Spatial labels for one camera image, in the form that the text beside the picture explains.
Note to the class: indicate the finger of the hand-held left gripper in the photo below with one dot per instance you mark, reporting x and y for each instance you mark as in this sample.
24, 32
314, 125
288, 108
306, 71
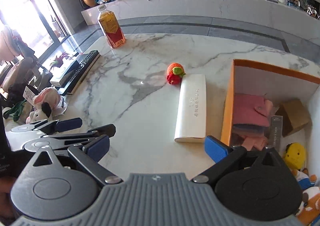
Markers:
70, 124
105, 130

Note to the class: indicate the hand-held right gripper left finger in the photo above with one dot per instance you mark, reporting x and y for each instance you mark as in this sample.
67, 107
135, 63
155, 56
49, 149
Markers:
98, 148

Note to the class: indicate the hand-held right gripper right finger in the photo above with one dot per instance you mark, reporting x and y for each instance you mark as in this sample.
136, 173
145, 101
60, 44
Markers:
216, 149

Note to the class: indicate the pink wallet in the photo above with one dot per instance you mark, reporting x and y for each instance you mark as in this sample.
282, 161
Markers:
250, 111

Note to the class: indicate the dark printed card box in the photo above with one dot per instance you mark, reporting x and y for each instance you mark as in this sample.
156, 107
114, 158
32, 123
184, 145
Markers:
275, 133

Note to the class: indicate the yellow rounded case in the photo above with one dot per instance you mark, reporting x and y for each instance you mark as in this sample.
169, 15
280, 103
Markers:
295, 156

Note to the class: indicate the brown cardboard box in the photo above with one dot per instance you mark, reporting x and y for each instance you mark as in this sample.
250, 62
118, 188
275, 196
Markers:
295, 116

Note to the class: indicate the orange cardboard box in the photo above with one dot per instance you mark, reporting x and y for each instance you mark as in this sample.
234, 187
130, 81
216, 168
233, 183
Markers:
275, 86

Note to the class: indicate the brown white dog plush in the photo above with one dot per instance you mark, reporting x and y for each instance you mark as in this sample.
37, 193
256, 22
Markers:
310, 206

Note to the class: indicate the black white cow plush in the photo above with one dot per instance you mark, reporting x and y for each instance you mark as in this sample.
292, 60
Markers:
40, 114

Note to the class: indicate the pink white knitted plush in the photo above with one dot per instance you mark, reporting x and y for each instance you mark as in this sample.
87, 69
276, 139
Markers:
47, 97

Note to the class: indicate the black keyboard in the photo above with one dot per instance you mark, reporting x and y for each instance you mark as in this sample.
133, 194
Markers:
72, 89

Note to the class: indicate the blue white small box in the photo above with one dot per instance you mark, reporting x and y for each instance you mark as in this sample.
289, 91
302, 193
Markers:
58, 80

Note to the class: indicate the white long box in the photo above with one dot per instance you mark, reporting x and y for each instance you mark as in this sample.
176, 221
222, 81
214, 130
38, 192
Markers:
192, 106

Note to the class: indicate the white paper tag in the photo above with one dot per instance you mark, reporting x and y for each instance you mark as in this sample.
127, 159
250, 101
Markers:
29, 93

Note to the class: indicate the black remote control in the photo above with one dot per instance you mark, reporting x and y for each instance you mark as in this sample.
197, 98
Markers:
82, 66

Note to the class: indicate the red green feather toy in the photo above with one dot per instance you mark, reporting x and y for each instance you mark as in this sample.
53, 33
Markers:
60, 59

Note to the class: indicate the pink dining chair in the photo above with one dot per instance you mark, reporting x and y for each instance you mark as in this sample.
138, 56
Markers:
18, 73
10, 43

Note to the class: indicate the orange red crocheted toy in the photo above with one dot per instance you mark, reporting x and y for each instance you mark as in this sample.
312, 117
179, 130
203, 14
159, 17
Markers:
175, 73

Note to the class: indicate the orange tea bottle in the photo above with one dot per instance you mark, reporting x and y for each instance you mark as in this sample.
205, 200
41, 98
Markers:
111, 28

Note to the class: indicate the glass balcony door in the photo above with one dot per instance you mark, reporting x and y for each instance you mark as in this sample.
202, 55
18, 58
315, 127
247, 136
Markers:
25, 16

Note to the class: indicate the white marble television console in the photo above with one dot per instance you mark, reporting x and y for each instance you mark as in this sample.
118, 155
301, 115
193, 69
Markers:
200, 6

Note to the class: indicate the black white cow figurines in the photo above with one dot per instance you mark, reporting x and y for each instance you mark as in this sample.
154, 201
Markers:
313, 11

